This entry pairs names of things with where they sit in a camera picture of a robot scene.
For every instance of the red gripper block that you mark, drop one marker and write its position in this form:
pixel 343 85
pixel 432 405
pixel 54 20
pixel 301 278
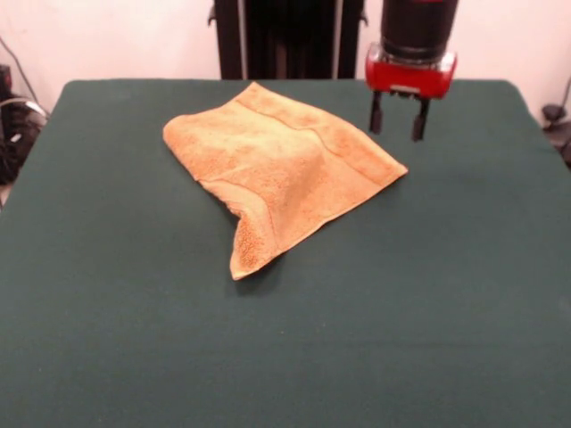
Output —
pixel 410 79

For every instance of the tan terry towel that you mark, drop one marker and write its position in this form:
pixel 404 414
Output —
pixel 276 160

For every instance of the black floor device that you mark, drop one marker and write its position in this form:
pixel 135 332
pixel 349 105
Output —
pixel 553 112

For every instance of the dark green table cloth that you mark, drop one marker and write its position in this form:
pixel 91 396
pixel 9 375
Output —
pixel 111 290

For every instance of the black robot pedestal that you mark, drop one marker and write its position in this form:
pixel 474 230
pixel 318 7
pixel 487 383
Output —
pixel 285 40

